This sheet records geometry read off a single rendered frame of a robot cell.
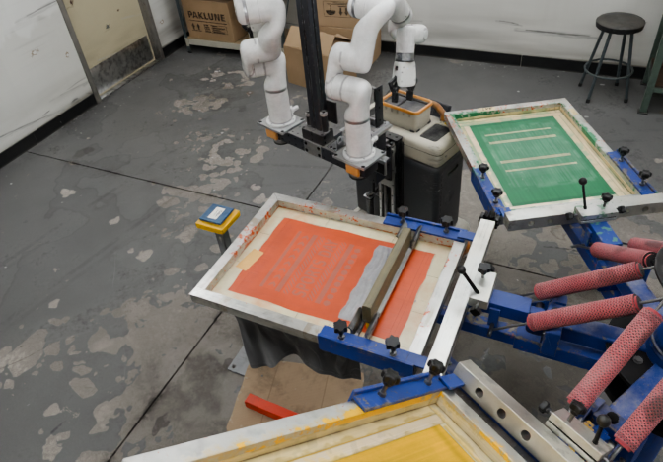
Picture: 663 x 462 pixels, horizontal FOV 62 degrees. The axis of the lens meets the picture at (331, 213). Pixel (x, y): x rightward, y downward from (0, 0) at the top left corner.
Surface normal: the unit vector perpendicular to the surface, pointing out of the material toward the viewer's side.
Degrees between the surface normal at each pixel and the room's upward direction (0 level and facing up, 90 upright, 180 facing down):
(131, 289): 0
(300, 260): 0
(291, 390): 1
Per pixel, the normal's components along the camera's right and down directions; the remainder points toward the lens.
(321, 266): -0.08, -0.76
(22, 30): 0.91, 0.21
